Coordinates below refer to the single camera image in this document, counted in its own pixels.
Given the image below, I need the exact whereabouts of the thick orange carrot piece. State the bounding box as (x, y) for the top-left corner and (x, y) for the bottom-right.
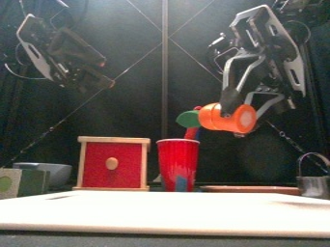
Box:
(214, 102), (258, 135)

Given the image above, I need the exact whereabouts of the flat brown tray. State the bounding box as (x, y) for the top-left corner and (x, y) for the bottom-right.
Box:
(199, 184), (302, 196)

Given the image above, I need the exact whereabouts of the red wooden drawer box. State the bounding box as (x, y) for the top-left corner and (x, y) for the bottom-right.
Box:
(71, 135), (152, 192)

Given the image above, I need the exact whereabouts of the small metal bucket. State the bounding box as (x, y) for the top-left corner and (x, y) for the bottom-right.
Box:
(295, 151), (330, 201)

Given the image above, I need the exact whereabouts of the red plastic cup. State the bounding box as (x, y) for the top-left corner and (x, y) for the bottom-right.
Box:
(155, 138), (202, 193)

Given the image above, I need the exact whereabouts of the pale blue bowl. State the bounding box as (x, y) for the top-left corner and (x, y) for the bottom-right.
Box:
(12, 162), (73, 189)

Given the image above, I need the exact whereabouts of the cube block with green circle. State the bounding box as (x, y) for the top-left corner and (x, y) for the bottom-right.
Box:
(0, 168), (52, 201)

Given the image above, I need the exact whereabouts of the white cutting board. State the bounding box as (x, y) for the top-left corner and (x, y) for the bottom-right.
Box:
(0, 190), (330, 239)

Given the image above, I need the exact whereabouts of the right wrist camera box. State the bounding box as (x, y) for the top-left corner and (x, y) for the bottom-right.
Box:
(207, 32), (242, 75)

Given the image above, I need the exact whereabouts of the vertical metal frame pole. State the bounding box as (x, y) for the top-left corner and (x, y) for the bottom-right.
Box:
(160, 0), (170, 140)

